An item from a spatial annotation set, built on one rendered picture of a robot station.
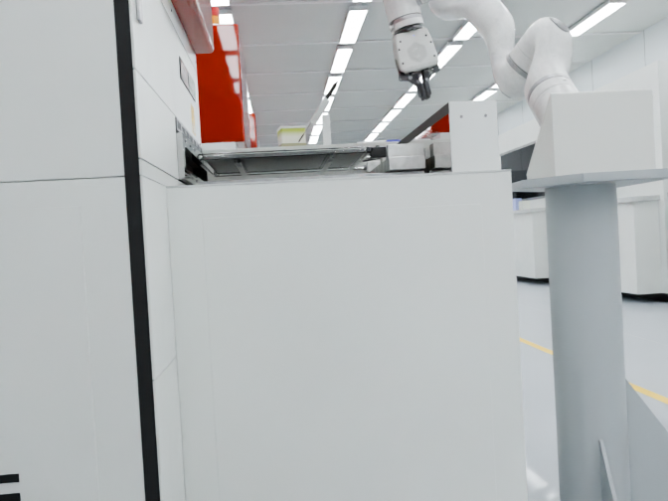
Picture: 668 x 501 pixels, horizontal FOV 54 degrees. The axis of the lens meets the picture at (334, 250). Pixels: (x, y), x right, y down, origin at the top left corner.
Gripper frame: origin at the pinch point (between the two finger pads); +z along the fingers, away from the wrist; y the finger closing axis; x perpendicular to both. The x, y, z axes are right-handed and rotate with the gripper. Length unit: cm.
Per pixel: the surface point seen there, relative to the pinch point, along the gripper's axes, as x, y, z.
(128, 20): -65, -59, -10
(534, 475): 17, 8, 111
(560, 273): -16, 16, 51
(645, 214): 357, 261, 88
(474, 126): -40.0, -3.9, 15.1
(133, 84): -65, -61, -1
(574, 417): -18, 10, 84
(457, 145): -40.0, -8.0, 17.8
